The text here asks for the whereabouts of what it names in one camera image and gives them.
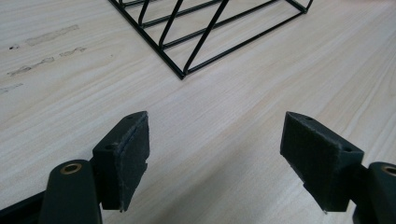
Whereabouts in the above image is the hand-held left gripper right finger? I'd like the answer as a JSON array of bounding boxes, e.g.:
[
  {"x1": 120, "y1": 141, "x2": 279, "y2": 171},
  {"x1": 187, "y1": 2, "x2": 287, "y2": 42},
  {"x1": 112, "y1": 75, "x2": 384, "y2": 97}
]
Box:
[{"x1": 279, "y1": 111, "x2": 365, "y2": 215}]

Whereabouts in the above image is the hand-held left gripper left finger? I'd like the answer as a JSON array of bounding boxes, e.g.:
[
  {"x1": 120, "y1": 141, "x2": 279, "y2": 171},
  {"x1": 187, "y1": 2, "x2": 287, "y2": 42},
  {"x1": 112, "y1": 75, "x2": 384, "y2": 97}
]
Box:
[{"x1": 92, "y1": 110, "x2": 150, "y2": 213}]

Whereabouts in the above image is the black wire rack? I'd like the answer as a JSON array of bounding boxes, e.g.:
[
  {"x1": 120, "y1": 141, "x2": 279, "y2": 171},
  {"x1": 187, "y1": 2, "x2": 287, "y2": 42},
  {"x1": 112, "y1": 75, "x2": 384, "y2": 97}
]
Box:
[{"x1": 107, "y1": 0, "x2": 315, "y2": 80}]

